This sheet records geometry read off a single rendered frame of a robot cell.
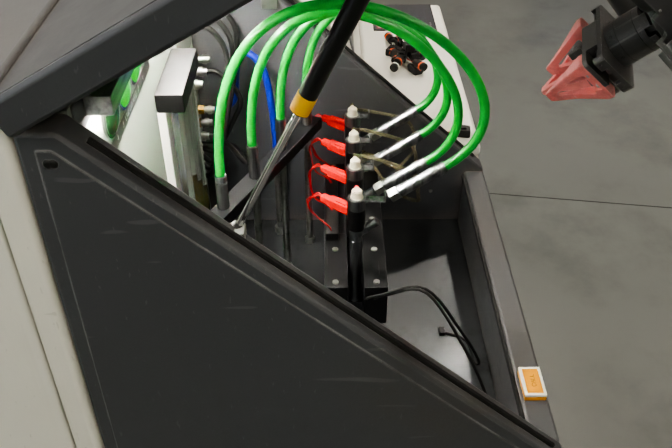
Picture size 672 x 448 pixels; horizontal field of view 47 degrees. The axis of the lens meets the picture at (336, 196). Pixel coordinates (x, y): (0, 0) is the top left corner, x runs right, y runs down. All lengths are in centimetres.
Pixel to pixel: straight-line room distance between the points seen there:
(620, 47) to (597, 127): 266
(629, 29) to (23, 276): 72
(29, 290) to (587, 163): 279
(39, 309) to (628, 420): 186
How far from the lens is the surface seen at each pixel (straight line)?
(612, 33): 98
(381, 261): 125
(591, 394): 244
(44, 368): 93
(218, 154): 111
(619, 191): 325
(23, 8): 85
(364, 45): 191
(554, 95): 102
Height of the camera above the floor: 181
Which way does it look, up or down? 37 degrees down
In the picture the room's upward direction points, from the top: straight up
